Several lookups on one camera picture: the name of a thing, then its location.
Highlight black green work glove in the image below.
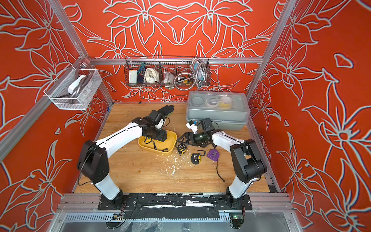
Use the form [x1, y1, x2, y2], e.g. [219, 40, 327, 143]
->
[158, 105, 174, 118]

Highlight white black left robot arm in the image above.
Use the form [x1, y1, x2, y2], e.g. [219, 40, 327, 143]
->
[77, 105, 174, 205]

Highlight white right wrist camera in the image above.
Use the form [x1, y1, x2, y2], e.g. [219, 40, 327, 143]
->
[186, 120, 200, 134]

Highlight yellow plastic tray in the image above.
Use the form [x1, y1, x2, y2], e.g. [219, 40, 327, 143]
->
[138, 130, 177, 155]

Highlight black round tape measure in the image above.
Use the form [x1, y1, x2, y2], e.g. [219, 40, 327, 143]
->
[191, 150, 206, 165]

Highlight white power adapter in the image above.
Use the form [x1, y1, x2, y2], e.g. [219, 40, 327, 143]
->
[68, 75, 86, 94]

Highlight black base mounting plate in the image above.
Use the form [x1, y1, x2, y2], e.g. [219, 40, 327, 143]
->
[98, 193, 253, 211]

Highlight coiled grey cable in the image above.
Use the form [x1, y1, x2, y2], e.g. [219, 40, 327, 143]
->
[174, 57, 207, 91]

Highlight black wire wall basket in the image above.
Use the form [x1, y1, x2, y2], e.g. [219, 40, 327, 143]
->
[124, 56, 211, 91]

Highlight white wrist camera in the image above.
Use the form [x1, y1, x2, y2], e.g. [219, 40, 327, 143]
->
[186, 120, 200, 134]
[155, 118, 166, 130]

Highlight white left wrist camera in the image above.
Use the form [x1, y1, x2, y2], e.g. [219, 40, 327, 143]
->
[155, 118, 166, 130]

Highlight purple tape measure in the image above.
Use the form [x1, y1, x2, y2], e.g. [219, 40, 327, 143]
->
[206, 149, 225, 183]

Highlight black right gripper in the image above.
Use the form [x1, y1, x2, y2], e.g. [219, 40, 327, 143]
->
[178, 132, 208, 147]

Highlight grey storage box clear lid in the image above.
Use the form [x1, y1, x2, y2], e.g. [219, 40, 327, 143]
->
[185, 91, 250, 131]

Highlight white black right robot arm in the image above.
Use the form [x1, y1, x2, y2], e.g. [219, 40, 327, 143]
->
[178, 118, 267, 199]

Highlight clear wall bin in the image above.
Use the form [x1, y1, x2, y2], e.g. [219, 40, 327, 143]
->
[43, 64, 102, 110]

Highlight yellow black tape measure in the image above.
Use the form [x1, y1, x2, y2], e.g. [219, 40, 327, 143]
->
[176, 139, 187, 156]

